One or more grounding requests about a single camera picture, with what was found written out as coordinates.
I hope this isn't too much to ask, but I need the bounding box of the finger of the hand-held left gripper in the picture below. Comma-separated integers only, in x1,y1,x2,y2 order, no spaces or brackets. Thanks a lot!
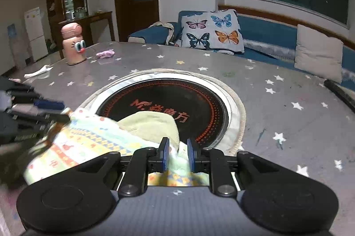
8,90,66,111
8,108,71,127

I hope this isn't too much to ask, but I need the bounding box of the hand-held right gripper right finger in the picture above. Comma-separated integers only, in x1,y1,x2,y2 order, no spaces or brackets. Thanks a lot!
186,138,280,197

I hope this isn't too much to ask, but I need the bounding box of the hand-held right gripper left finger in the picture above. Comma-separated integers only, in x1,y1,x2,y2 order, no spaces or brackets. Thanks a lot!
75,137,170,198

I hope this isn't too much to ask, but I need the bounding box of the colourful patterned baby garment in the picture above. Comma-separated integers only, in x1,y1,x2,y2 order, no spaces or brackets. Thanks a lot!
24,107,211,188

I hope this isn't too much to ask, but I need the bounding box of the beige cloth on sofa arm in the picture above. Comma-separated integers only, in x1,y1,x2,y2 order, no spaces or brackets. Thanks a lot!
149,21,176,46

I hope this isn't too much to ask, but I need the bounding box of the white crumpled tissue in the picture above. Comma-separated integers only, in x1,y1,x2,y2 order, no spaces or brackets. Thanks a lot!
24,65,54,79

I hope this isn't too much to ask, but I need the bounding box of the pink cartoon thermos bottle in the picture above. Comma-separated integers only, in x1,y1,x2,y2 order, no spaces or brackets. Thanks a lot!
60,22,87,66

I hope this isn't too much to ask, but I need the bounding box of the round black induction cooktop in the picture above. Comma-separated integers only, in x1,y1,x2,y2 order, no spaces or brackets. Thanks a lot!
83,71,241,154

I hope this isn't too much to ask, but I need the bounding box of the white refrigerator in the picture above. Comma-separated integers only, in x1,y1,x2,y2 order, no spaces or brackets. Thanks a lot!
24,7,49,62

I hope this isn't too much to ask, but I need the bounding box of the small pink cloth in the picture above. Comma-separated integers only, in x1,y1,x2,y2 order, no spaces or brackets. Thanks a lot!
96,49,116,59

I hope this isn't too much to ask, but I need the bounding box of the grey star-print tablecloth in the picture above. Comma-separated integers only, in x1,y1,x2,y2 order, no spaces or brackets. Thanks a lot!
0,41,355,236

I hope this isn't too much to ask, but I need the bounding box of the dark wooden side table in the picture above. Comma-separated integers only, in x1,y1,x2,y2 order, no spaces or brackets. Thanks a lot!
58,11,116,60

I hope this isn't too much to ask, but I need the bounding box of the dark wooden cabinet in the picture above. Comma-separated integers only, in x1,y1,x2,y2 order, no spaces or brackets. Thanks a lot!
45,0,89,54

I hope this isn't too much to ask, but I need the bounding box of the butterfly print cushion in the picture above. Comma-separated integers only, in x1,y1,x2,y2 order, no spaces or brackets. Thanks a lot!
180,9,245,55

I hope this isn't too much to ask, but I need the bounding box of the grey fringed sofa throw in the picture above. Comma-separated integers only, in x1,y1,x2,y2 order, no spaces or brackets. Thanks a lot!
243,39,296,61

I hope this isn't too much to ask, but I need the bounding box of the blue sofa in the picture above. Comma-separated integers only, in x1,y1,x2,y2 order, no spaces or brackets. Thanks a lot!
128,10,355,92

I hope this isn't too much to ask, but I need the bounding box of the black tube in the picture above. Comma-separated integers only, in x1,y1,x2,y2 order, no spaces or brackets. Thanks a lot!
324,80,355,114

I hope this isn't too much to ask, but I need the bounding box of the beige cushion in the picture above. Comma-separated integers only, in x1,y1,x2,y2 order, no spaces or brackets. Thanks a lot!
294,24,345,84

